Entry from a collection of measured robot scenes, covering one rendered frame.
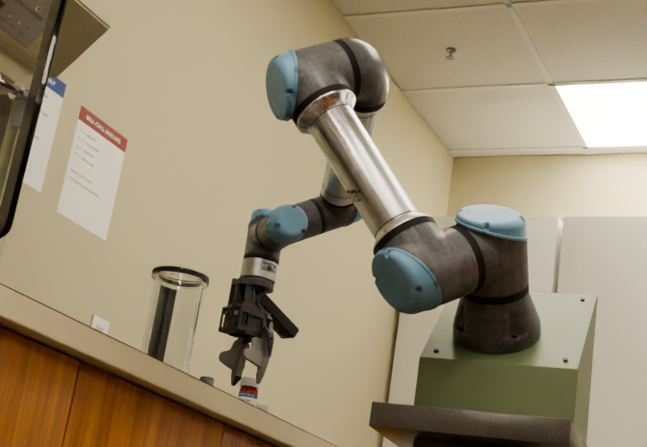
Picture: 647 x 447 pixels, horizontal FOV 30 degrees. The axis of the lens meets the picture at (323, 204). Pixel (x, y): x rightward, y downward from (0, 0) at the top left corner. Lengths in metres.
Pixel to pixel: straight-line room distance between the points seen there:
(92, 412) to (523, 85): 3.16
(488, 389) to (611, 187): 3.25
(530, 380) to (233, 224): 1.74
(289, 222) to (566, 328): 0.60
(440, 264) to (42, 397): 0.65
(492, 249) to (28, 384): 0.77
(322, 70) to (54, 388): 0.74
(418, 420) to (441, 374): 0.13
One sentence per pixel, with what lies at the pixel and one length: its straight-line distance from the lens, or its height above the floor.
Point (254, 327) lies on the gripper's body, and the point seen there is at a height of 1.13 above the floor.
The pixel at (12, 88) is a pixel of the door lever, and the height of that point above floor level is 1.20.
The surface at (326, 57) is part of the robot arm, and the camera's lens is 2.13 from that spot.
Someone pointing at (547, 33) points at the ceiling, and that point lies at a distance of 4.35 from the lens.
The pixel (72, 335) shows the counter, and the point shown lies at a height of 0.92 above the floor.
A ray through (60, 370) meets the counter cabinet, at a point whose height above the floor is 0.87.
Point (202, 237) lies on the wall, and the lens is 3.45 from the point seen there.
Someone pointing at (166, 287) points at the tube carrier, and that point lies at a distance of 2.24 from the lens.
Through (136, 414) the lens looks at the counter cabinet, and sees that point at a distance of 1.93.
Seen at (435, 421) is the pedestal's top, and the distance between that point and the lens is 1.95.
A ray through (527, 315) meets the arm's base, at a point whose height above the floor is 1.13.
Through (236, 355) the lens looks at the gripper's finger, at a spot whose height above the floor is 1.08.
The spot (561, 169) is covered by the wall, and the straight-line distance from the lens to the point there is 5.31.
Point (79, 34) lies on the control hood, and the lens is 2.12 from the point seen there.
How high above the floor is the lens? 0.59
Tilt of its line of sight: 19 degrees up
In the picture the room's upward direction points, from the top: 9 degrees clockwise
